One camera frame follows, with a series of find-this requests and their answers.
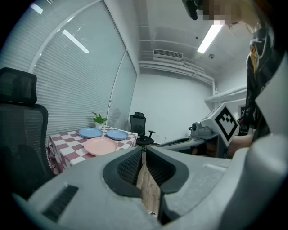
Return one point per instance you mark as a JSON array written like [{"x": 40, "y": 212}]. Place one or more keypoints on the red white checkered tablecloth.
[{"x": 67, "y": 146}]

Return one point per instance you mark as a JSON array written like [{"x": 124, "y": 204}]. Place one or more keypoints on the round ceiling smoke detector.
[{"x": 211, "y": 56}]

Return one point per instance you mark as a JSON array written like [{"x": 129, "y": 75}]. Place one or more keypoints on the ceiling light panel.
[{"x": 209, "y": 38}]

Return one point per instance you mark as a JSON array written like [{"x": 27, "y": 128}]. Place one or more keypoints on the black mesh office chair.
[
  {"x": 137, "y": 125},
  {"x": 22, "y": 134}
]

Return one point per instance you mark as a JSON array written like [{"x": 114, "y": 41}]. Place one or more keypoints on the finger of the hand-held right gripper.
[{"x": 182, "y": 144}]

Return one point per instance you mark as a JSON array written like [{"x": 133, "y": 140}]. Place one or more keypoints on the white air conditioner vent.
[{"x": 167, "y": 54}]

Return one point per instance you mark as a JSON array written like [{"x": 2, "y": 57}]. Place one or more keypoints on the white ceiling pipes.
[{"x": 180, "y": 67}]

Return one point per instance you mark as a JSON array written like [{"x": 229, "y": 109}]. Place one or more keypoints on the big pink plate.
[{"x": 100, "y": 146}]

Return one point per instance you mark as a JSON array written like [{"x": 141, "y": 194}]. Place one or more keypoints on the black head-mounted camera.
[{"x": 192, "y": 9}]

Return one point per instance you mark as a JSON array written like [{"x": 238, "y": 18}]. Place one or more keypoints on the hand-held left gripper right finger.
[{"x": 193, "y": 179}]

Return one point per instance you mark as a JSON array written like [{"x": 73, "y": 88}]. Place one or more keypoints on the green potted plant white pot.
[{"x": 99, "y": 124}]

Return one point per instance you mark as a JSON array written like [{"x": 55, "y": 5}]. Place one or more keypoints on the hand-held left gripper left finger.
[{"x": 85, "y": 191}]

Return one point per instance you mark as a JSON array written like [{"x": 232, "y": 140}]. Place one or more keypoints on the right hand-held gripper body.
[{"x": 221, "y": 132}]

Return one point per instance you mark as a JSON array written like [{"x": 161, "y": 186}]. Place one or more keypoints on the white window blinds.
[{"x": 67, "y": 89}]

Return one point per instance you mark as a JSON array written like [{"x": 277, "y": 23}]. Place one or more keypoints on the big blue plate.
[
  {"x": 90, "y": 133},
  {"x": 117, "y": 135}
]

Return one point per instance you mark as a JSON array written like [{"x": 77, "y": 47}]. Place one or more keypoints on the person's right forearm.
[{"x": 240, "y": 143}]

